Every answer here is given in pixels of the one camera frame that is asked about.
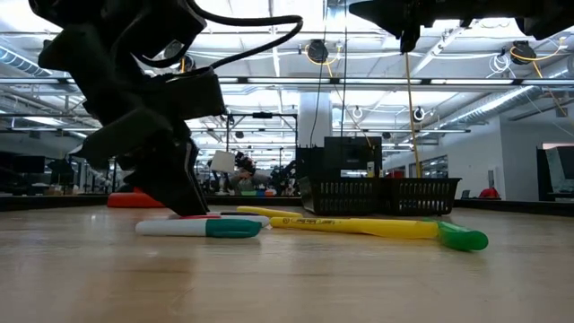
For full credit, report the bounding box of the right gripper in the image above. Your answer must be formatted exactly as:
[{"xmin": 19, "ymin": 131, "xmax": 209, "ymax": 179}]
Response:
[{"xmin": 348, "ymin": 0, "xmax": 522, "ymax": 54}]

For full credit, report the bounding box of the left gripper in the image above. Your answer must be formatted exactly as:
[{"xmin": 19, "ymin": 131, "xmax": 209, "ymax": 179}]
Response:
[{"xmin": 73, "ymin": 111, "xmax": 210, "ymax": 218}]

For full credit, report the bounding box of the teal-cap white marker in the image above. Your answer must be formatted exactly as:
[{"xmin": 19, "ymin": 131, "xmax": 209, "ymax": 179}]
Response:
[{"xmin": 135, "ymin": 217, "xmax": 264, "ymax": 240}]

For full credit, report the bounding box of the red-cap white marker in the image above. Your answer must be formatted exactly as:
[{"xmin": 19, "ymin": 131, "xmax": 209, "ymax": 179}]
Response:
[{"xmin": 169, "ymin": 214, "xmax": 271, "ymax": 228}]

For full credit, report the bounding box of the slim yellow highlighter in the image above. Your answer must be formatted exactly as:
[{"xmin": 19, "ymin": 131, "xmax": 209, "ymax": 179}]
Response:
[
  {"xmin": 235, "ymin": 205, "xmax": 305, "ymax": 220},
  {"xmin": 269, "ymin": 215, "xmax": 439, "ymax": 240}
]

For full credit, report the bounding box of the white box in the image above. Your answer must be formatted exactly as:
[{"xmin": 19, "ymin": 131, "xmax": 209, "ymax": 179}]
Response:
[{"xmin": 210, "ymin": 150, "xmax": 237, "ymax": 174}]

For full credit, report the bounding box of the red desk lamp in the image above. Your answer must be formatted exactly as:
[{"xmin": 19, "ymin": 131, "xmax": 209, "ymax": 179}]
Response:
[{"xmin": 106, "ymin": 186, "xmax": 168, "ymax": 209}]

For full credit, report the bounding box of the person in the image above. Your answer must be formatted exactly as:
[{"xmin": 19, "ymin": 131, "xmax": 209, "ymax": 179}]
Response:
[{"xmin": 229, "ymin": 151, "xmax": 273, "ymax": 196}]

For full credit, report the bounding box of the black equipment cabinet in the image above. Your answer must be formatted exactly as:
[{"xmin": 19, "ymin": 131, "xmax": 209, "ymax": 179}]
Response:
[{"xmin": 295, "ymin": 135, "xmax": 383, "ymax": 180}]

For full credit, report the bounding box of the dark framed screen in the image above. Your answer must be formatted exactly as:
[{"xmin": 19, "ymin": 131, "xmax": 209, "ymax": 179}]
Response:
[{"xmin": 536, "ymin": 143, "xmax": 574, "ymax": 202}]

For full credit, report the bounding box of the slim green highlighter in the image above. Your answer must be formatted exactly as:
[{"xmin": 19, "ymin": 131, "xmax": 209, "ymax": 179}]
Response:
[{"xmin": 421, "ymin": 217, "xmax": 490, "ymax": 252}]

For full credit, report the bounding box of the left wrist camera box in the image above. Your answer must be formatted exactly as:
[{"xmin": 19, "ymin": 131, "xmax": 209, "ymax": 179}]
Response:
[{"xmin": 152, "ymin": 66, "xmax": 227, "ymax": 121}]

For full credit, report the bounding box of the yellow power cord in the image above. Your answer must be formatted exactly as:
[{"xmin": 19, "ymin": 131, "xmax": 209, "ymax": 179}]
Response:
[{"xmin": 403, "ymin": 51, "xmax": 423, "ymax": 179}]

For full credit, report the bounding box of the black aluminium table frame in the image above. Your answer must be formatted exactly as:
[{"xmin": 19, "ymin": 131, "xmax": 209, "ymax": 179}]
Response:
[{"xmin": 0, "ymin": 193, "xmax": 574, "ymax": 218}]

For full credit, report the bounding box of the black camera cable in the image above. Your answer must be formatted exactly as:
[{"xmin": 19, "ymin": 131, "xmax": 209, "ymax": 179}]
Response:
[{"xmin": 134, "ymin": 0, "xmax": 304, "ymax": 69}]

